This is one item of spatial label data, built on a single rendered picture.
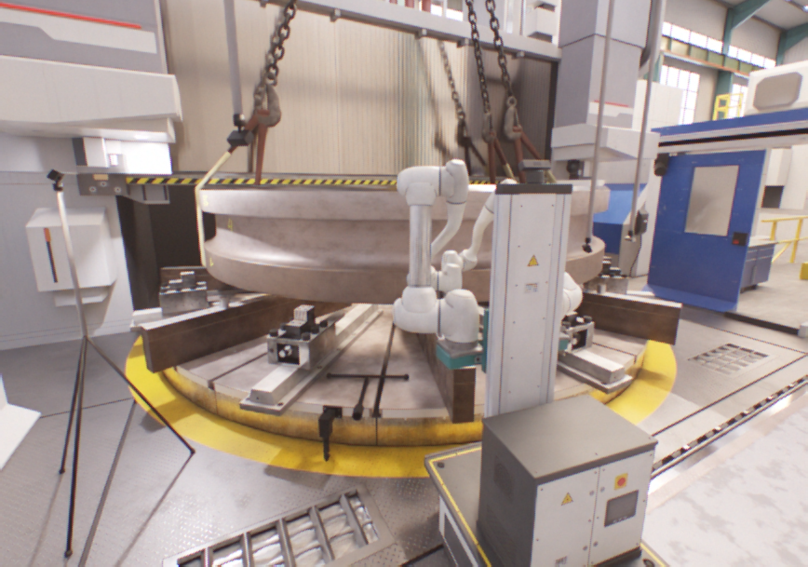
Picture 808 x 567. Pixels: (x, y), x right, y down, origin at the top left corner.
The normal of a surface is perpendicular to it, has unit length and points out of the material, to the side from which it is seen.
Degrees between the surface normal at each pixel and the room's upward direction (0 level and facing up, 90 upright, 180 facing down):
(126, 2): 90
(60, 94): 90
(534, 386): 90
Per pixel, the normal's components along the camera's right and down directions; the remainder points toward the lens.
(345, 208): -0.17, 0.20
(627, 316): -0.62, 0.16
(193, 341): 0.79, 0.12
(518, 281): 0.33, 0.19
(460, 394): 0.12, 0.20
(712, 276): -0.89, 0.09
